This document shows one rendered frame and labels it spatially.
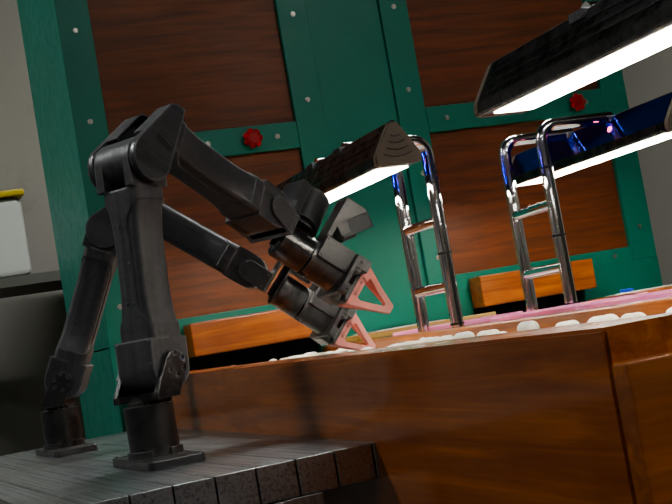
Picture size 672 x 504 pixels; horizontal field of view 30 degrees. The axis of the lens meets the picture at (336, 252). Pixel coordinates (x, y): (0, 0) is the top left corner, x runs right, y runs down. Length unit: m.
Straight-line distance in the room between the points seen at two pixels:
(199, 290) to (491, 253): 0.71
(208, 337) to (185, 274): 0.16
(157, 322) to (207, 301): 1.12
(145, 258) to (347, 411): 0.34
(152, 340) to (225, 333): 1.06
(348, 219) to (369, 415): 0.54
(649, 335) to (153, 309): 0.79
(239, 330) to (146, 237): 1.06
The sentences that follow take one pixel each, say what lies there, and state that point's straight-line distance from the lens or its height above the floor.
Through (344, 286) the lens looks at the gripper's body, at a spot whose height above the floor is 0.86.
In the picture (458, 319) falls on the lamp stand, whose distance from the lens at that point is 2.25.
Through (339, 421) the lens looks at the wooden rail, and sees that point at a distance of 1.46.
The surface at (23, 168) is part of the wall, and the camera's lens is 4.56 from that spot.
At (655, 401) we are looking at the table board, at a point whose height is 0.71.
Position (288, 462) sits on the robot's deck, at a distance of 1.33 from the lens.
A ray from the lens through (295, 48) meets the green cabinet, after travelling 2.83.
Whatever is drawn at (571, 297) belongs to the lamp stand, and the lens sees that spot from 2.36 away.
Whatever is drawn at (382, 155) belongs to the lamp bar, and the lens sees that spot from 1.99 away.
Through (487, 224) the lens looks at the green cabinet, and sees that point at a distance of 2.94.
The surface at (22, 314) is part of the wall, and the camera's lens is 4.49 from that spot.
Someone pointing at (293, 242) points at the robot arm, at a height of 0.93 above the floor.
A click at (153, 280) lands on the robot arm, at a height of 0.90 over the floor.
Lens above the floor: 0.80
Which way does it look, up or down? 4 degrees up
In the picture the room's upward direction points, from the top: 10 degrees counter-clockwise
